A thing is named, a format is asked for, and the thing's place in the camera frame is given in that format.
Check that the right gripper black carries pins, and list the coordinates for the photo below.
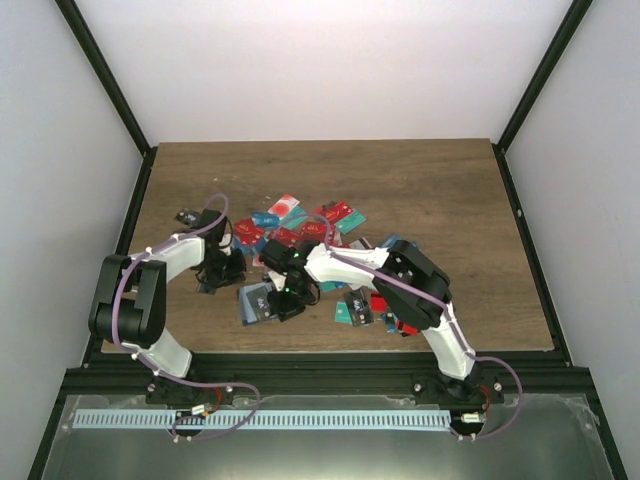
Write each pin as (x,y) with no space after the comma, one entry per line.
(285,311)

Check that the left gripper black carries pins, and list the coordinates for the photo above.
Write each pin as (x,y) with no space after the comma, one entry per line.
(236,277)

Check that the black VIP card passed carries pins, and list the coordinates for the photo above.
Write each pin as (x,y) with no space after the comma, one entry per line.
(259,308)

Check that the blue leather card holder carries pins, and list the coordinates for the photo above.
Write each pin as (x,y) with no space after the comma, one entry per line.
(243,303)

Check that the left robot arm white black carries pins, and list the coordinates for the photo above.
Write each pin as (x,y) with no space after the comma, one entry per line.
(129,307)

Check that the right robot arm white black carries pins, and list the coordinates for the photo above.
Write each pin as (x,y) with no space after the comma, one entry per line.
(413,287)

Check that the red card left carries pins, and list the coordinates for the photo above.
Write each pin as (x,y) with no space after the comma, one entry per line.
(247,233)

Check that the blue VIP card top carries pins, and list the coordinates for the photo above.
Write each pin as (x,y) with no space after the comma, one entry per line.
(265,220)

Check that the red card centre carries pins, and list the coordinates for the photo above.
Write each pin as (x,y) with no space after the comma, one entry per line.
(313,231)

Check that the white card red circle top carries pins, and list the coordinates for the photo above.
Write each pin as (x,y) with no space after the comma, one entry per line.
(283,206)

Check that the black card far left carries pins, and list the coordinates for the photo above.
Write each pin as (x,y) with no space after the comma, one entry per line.
(188,217)

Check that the red card top right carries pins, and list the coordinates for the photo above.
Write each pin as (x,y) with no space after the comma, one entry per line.
(335,212)

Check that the teal card top right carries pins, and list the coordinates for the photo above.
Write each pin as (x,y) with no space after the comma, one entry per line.
(350,222)

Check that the white card black stripe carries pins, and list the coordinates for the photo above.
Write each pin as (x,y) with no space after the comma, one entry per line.
(361,244)

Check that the black VIP card lower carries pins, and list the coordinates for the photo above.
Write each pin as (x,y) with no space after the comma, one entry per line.
(358,308)

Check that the red gold card lower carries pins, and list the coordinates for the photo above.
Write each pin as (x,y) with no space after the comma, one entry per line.
(378,303)

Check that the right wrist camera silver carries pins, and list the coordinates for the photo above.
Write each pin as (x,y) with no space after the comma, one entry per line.
(277,279)

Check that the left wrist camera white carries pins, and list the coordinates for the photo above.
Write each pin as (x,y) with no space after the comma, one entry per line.
(226,242)

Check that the light blue slotted cable duct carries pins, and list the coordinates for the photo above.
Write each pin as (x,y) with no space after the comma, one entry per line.
(418,420)

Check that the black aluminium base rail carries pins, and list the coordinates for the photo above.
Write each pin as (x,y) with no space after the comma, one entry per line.
(332,373)

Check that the left black frame post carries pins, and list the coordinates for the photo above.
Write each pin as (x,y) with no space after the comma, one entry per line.
(89,46)

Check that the black frame post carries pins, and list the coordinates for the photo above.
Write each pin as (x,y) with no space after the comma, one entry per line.
(89,46)
(561,39)

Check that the right black frame post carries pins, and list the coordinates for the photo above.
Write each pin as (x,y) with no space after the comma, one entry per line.
(561,39)

